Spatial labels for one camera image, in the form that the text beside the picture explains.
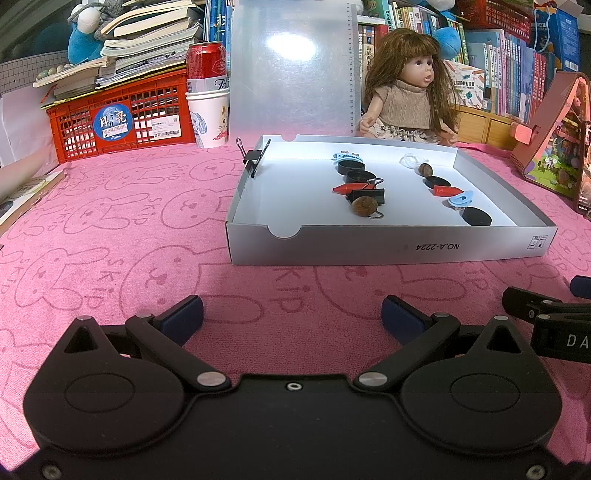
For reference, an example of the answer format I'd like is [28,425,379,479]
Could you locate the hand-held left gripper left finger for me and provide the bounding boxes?
[51,295,232,393]

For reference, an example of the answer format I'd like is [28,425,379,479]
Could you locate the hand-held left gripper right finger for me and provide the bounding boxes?
[355,295,539,393]

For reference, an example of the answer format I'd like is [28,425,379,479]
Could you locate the white shallow cardboard box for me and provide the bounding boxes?
[225,135,558,267]

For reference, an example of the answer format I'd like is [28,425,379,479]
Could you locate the black binder clip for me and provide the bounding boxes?
[346,178,386,221]
[235,137,272,178]

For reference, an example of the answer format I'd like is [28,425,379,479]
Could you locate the pink rabbit print towel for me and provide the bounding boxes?
[0,141,591,462]

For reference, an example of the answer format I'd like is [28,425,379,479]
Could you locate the pink cardboard toy house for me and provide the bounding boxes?
[510,69,591,204]

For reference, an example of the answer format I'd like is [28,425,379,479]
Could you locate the wooden drawer unit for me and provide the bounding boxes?
[455,106,527,151]

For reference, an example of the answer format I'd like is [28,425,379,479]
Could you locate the white paper cup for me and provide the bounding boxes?
[185,88,230,149]

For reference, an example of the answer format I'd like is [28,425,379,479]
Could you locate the flat lying book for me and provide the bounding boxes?
[0,171,68,236]

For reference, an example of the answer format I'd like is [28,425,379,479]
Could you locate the red plastic crate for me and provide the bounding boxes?
[46,69,197,163]

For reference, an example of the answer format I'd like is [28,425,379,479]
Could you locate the brown-haired baby doll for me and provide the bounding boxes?
[355,28,462,147]

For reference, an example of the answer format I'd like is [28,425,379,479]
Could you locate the white box with pencil print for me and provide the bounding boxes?
[445,60,492,112]

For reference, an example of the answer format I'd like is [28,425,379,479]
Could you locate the row of pastel thin books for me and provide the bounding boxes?
[464,28,561,121]

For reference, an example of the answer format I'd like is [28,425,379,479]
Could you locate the blue white carton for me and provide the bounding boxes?
[536,4,583,72]

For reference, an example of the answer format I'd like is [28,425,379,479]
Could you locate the translucent storage box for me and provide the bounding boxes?
[0,85,63,197]

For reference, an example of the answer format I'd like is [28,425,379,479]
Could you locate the red soda can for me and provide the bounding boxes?
[185,41,229,93]

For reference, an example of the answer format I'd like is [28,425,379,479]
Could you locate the translucent plastic clipboard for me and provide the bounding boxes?
[228,0,363,139]

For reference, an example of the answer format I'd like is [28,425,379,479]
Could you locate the large blue plush toy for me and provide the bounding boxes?
[418,0,460,58]

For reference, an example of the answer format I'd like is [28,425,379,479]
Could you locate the stack of worn books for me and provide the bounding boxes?
[33,0,204,100]

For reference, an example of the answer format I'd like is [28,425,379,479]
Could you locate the red plastic basket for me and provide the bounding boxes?
[457,0,536,33]

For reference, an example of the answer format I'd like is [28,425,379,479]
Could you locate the small blue white plush toy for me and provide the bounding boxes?
[68,7,109,63]

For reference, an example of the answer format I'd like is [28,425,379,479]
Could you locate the row of blue books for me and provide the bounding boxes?
[205,0,234,70]

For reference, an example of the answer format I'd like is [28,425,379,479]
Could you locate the row of thick upright books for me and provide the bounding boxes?
[362,0,467,65]

